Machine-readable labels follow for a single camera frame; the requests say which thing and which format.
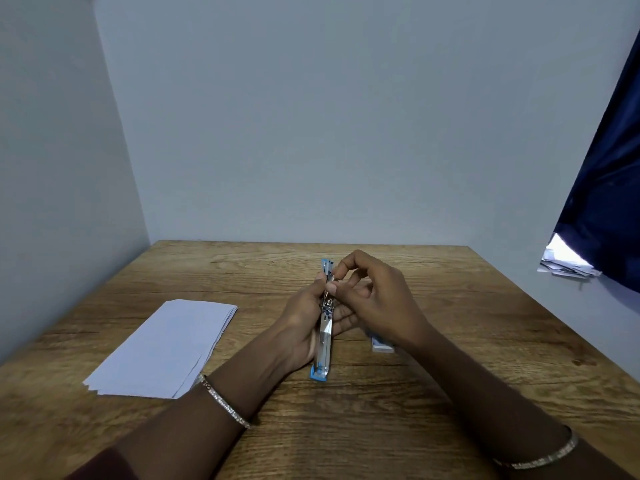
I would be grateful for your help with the person's left hand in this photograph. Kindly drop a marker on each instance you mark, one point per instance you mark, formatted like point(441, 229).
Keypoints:
point(300, 324)

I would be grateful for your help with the person's right hand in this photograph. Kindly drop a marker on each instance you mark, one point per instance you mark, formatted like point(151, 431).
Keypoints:
point(390, 304)

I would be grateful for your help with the blue and silver stapler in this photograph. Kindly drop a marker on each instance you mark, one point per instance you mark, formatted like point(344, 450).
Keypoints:
point(325, 339)

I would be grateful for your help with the blue white staples box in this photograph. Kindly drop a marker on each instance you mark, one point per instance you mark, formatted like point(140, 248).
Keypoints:
point(382, 347)

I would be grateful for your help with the stack of white papers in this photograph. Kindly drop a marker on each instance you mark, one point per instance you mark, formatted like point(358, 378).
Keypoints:
point(160, 349)

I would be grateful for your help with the person's right forearm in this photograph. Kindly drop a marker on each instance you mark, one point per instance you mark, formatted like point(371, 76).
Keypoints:
point(480, 394)

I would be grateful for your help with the person's left forearm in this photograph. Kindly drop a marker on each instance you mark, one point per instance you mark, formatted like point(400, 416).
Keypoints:
point(210, 419)

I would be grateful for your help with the silver bangle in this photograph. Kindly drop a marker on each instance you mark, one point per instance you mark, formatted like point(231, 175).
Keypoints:
point(545, 460)
point(225, 405)

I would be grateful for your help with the pile of crumpled white sheets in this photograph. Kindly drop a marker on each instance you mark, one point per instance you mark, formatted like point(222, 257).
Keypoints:
point(565, 257)

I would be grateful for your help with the dark blue curtain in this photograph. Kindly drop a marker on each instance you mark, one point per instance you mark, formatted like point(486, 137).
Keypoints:
point(610, 219)

